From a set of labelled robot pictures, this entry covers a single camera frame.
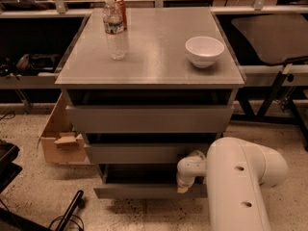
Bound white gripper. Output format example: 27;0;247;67
176;150;207;193

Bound grey bottom drawer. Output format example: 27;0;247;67
93;164;207;199

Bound grey drawer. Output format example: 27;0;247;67
93;164;207;199
85;142;210;164
66;106;233;133

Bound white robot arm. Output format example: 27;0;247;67
176;137;288;231

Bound grey top drawer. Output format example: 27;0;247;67
66;106;233;133

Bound grey drawer cabinet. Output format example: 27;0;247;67
55;7;246;189

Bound grey middle drawer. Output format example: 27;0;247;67
85;142;210;164

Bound brown cardboard box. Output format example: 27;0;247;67
40;95;87;164

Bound white ceramic bowl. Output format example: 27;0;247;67
185;37;225;68

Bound black equipment left floor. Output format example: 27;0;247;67
0;140;86;231

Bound clear plastic water bottle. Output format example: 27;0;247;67
103;0;126;60

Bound black office chair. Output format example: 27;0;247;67
230;13;308;151

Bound dark headphones on shelf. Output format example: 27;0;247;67
0;54;62;77

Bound red soda can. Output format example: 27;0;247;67
115;0;127;29

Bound black cable on floor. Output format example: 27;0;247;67
47;214;85;231

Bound metal shelf frame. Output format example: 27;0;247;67
0;0;300;107

